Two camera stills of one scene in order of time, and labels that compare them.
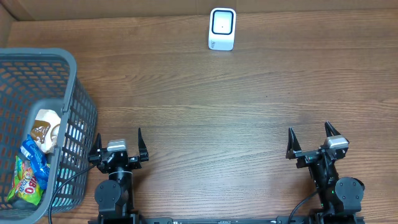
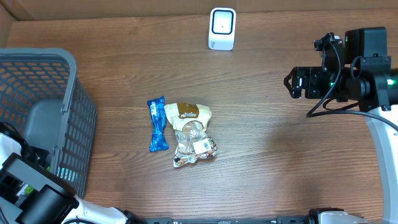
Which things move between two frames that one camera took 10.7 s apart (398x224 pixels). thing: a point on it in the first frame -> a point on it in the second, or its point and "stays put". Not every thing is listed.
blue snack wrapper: x=39 y=165 -> x=157 y=109
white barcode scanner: x=222 y=28 stays put
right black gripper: x=306 y=157 -> x=311 y=74
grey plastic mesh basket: x=33 y=79 stays put
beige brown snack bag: x=45 y=128 -> x=189 y=121
